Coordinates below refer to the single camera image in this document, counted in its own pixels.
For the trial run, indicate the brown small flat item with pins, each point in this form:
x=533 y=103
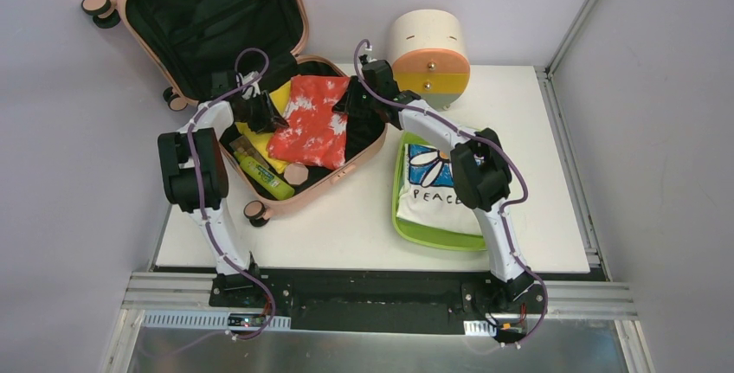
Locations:
x=242 y=147

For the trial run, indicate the pink hard-shell suitcase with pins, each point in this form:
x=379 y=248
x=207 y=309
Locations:
x=191 y=39

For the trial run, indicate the green plastic tray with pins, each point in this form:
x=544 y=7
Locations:
x=428 y=237

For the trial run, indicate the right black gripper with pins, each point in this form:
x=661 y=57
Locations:
x=356 y=99

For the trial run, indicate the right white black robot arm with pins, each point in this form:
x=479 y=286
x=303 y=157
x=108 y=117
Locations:
x=481 y=171

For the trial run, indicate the cream three-drawer round cabinet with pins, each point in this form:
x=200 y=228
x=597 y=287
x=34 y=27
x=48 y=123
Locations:
x=428 y=56

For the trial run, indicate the yellow green spray bottle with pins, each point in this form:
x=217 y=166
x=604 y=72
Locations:
x=270 y=182

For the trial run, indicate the white peace daisy shirt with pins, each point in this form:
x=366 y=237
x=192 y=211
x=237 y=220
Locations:
x=427 y=196

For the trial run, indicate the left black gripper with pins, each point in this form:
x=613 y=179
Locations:
x=259 y=109

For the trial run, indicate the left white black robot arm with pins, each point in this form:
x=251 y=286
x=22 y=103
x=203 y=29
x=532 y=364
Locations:
x=195 y=178

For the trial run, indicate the pink octagonal small box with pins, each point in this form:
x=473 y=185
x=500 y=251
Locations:
x=296 y=174

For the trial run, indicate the red white tie-dye cloth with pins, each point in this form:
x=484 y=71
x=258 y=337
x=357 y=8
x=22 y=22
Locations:
x=316 y=134

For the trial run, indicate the folded yellow cloth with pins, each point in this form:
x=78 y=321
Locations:
x=280 y=98

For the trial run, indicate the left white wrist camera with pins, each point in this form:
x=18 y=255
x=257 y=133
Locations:
x=252 y=81

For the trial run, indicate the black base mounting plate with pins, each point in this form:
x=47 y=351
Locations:
x=422 y=320

